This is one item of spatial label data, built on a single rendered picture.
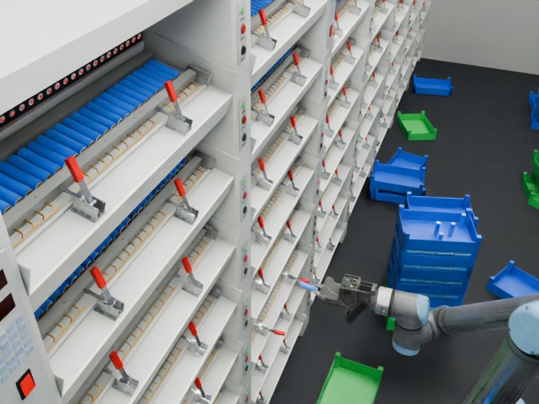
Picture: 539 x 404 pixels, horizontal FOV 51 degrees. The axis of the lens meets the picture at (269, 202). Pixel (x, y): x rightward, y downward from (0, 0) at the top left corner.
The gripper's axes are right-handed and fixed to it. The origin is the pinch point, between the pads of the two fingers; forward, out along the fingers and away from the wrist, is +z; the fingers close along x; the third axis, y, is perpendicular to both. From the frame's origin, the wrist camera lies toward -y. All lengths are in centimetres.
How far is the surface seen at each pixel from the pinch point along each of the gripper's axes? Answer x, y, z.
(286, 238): -10.5, 11.4, 14.3
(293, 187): -11.0, 33.1, 11.5
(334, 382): -10, -59, -5
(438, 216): -71, -11, -33
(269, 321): 9.9, -9.3, 14.2
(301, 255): -26.7, -9.2, 14.3
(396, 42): -220, 12, 13
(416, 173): -167, -49, -14
